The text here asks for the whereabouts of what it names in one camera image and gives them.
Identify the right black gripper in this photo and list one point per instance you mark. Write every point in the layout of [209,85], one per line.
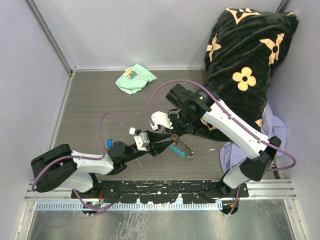
[179,132]

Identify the blue handled key ring organizer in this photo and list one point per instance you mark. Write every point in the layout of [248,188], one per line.
[184,149]

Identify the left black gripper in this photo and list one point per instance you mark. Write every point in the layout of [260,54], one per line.
[159,146]

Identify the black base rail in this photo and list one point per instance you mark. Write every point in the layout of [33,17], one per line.
[157,191]

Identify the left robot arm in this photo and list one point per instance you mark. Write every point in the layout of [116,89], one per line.
[69,169]

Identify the black floral blanket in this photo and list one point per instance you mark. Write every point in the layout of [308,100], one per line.
[244,49]

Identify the key with blue tag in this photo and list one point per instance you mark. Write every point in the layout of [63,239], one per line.
[109,143]

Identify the aluminium corner post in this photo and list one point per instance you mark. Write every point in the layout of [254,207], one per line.
[48,26]

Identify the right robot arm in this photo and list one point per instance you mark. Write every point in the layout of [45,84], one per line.
[205,105]

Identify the mint green cloth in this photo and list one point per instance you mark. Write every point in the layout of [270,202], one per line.
[134,79]

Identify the lavender cloth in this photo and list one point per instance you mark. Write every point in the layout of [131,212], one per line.
[230,154]

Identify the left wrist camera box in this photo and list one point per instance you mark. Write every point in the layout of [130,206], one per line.
[142,141]

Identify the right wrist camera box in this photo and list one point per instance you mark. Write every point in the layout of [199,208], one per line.
[160,119]

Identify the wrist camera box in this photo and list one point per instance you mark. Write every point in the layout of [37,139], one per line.
[160,119]
[142,141]

